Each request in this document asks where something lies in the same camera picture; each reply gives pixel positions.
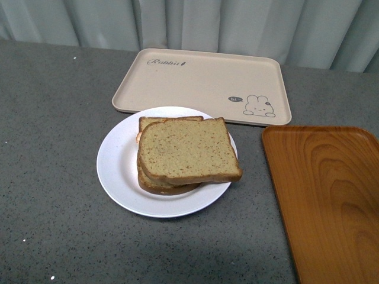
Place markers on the bread slice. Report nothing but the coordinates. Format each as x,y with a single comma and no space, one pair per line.
179,151
158,187

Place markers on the white round plate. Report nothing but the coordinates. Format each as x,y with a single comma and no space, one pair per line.
117,171

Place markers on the fried egg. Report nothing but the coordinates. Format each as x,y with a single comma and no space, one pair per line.
138,137

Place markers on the pink rabbit tray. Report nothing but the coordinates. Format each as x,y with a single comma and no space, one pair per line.
242,89

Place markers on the brown wood-grain tray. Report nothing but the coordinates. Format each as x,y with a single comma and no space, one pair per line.
326,183

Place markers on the grey curtain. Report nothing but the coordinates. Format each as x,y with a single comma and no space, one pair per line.
340,35

